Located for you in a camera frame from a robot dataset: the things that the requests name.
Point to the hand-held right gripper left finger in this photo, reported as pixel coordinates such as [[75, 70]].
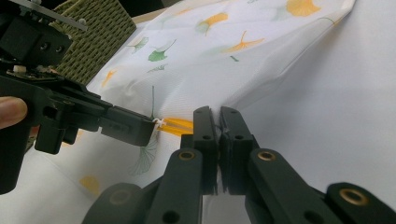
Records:
[[207, 133]]

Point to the white leaf-print mesh laundry bag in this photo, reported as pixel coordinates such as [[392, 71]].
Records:
[[193, 71]]

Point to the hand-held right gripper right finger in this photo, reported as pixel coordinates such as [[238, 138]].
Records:
[[235, 137]]

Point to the green woven basket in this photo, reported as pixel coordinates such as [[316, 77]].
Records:
[[96, 43]]

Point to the dark curtain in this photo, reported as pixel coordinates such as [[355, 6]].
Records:
[[143, 6]]

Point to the white table cover sheet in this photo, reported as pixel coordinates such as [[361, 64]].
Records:
[[327, 109]]

